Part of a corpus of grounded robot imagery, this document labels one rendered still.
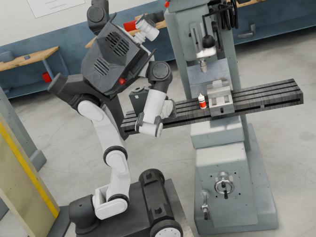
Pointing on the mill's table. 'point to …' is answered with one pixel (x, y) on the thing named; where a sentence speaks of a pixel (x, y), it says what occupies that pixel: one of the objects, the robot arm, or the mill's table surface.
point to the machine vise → (220, 102)
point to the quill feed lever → (216, 34)
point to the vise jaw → (218, 92)
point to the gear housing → (174, 5)
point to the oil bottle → (202, 101)
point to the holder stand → (139, 98)
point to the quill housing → (191, 54)
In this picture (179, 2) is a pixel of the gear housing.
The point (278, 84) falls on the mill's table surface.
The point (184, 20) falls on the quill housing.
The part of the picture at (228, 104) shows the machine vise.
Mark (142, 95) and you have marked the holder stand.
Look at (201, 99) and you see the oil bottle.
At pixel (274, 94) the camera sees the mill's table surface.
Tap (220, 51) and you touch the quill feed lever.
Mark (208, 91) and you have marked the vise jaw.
